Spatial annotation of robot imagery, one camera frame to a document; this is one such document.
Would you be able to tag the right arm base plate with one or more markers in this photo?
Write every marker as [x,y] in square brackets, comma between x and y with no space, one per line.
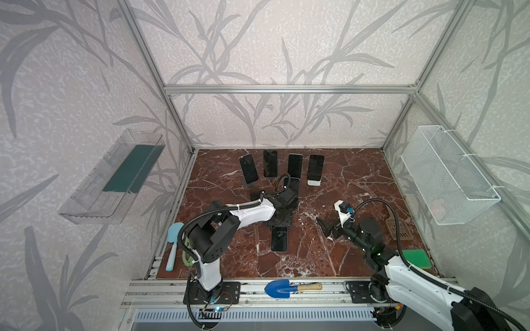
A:
[362,292]

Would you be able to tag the clear plastic wall tray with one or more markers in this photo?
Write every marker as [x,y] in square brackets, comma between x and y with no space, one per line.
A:
[110,189]

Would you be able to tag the white stand right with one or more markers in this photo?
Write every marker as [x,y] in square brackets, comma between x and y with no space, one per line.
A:
[314,182]

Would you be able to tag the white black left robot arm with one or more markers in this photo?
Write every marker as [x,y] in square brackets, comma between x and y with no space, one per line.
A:
[207,236]

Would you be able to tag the blue trowel wooden handle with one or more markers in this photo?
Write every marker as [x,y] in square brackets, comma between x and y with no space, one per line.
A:
[282,288]

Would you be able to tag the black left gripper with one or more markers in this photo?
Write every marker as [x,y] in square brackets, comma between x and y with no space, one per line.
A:
[288,214]

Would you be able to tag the purple-edged phone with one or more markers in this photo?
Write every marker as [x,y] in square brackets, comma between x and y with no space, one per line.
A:
[279,239]

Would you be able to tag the pink-edged phone back left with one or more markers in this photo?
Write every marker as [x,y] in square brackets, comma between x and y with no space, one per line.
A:
[249,170]

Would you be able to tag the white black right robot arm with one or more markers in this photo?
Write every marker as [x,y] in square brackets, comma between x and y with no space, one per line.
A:
[447,307]

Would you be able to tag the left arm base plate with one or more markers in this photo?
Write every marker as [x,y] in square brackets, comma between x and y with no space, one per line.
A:
[226,293]

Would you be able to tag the dark phone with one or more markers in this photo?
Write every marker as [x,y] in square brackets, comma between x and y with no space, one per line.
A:
[315,168]

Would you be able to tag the blue-edged phone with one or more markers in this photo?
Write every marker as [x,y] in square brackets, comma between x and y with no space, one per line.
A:
[293,184]

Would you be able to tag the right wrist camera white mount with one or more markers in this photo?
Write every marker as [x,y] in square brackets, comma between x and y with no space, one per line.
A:
[345,212]

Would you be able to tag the white wire mesh basket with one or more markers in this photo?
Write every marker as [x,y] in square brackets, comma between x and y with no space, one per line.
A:
[449,181]

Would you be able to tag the green sponge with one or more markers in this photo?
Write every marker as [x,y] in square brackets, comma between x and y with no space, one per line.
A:
[418,258]

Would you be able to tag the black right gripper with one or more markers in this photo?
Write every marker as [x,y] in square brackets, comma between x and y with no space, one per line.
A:
[329,229]

